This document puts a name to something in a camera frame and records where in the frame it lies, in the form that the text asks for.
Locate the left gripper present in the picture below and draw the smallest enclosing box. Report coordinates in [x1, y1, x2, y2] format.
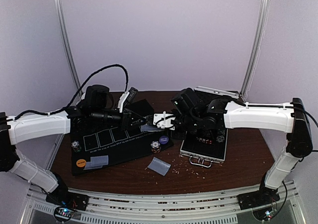
[91, 107, 147, 131]

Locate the playing card deck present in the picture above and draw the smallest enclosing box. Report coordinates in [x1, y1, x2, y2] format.
[140, 115, 160, 132]

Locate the chip row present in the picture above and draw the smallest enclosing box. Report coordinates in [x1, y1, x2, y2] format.
[216, 130, 226, 143]

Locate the aluminium poker case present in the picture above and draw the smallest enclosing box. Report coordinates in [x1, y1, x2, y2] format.
[179, 86, 241, 168]

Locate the poker chip stack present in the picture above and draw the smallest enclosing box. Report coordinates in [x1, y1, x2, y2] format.
[71, 141, 81, 152]
[151, 141, 161, 153]

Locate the black poker mat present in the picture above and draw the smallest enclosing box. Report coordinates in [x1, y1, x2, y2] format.
[70, 99, 173, 176]

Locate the purple small blind button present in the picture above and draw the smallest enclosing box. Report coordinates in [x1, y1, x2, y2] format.
[159, 136, 169, 145]

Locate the orange big blind button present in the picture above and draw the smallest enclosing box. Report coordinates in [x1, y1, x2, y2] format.
[76, 159, 86, 168]

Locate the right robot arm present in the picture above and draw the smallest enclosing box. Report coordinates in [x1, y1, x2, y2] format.
[171, 96, 313, 205]

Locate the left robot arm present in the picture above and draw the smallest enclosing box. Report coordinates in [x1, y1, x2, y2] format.
[0, 107, 132, 206]

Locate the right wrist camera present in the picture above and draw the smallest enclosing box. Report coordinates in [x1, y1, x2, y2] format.
[171, 87, 199, 114]

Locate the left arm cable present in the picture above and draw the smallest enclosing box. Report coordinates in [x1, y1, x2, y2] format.
[14, 64, 130, 118]

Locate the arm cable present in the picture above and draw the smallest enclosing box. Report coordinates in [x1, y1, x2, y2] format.
[14, 64, 130, 118]
[298, 107, 318, 152]

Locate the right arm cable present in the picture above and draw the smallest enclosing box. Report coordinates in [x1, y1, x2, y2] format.
[298, 107, 318, 152]

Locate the right aluminium frame post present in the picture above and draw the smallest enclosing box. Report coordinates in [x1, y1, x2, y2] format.
[240, 0, 270, 99]

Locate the aluminium frame post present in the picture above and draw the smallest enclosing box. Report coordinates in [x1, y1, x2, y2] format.
[240, 0, 270, 99]
[54, 0, 81, 90]

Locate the left aluminium frame post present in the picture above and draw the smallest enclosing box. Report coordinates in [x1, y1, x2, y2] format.
[54, 0, 81, 90]

